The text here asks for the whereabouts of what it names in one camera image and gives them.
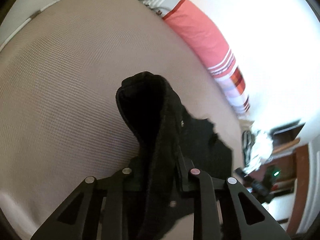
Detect black pants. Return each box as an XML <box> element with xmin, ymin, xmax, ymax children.
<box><xmin>101</xmin><ymin>72</ymin><xmax>232</xmax><ymax>239</ymax></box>

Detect striped dark cloth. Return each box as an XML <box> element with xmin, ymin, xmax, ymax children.
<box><xmin>242</xmin><ymin>130</ymin><xmax>255</xmax><ymax>167</ymax></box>

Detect beige bed mat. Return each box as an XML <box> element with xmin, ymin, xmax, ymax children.
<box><xmin>1</xmin><ymin>0</ymin><xmax>242</xmax><ymax>239</ymax></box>

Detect pink plaid long pillow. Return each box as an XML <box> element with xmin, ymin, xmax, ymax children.
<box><xmin>139</xmin><ymin>0</ymin><xmax>250</xmax><ymax>115</ymax></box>

